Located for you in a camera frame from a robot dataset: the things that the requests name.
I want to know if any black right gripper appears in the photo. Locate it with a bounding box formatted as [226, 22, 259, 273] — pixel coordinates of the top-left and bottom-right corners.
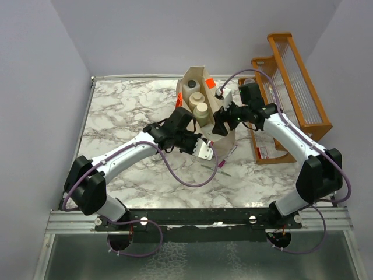
[213, 97, 251, 136]

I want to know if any cream floral canvas bag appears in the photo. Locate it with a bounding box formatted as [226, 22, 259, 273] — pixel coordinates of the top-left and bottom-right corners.
[175, 66, 235, 160]

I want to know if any green bottle white cap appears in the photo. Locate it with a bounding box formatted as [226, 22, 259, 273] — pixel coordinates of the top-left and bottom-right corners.
[193, 103, 209, 127]

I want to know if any beige bottle beige cap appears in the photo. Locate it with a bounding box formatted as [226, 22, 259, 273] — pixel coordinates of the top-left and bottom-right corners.
[189, 92, 205, 111]

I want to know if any white square bottle dark cap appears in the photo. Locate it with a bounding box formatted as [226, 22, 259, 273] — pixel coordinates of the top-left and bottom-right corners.
[182, 79, 201, 100]

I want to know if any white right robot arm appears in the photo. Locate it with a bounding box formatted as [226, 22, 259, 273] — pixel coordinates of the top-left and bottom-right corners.
[212, 82, 343, 228]

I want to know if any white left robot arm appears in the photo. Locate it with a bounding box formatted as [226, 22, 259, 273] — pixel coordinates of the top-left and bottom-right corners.
[64, 107, 208, 230]

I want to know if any pink white pen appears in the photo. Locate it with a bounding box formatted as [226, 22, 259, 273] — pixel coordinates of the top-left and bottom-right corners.
[218, 145, 238, 168]

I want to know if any silver pen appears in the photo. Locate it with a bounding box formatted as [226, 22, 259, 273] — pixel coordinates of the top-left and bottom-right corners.
[201, 164, 231, 177]

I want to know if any wooden rack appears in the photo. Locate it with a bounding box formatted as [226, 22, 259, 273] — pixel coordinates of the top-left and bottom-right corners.
[251, 32, 332, 142]

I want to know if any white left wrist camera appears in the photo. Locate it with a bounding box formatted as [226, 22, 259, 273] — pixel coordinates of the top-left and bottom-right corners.
[193, 138, 214, 160]

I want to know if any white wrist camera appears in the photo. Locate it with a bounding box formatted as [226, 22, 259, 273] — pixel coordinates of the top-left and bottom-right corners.
[215, 87, 233, 111]
[193, 138, 214, 160]

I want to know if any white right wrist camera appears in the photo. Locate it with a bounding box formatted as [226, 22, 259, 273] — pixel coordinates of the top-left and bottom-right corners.
[215, 87, 233, 111]

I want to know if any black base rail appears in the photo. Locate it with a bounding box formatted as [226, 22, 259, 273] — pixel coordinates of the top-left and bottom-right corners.
[95, 208, 301, 243]

